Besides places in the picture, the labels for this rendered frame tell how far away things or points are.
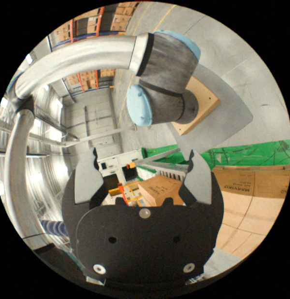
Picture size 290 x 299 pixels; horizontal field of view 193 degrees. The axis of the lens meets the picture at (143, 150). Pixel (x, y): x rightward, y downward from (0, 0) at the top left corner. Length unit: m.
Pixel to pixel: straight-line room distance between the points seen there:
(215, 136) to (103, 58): 0.49
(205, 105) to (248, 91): 0.90
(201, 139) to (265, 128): 0.92
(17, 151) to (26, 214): 0.15
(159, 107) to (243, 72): 1.20
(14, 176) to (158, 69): 0.40
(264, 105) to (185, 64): 1.08
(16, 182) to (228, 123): 0.66
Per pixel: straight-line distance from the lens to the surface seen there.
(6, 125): 2.23
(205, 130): 0.48
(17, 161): 0.29
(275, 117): 1.26
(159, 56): 0.22
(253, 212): 0.91
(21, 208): 0.23
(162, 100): 0.26
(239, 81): 1.27
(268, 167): 1.30
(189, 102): 0.39
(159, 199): 0.90
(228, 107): 0.44
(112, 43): 0.24
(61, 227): 1.29
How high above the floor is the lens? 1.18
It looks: 20 degrees down
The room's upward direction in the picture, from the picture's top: 106 degrees counter-clockwise
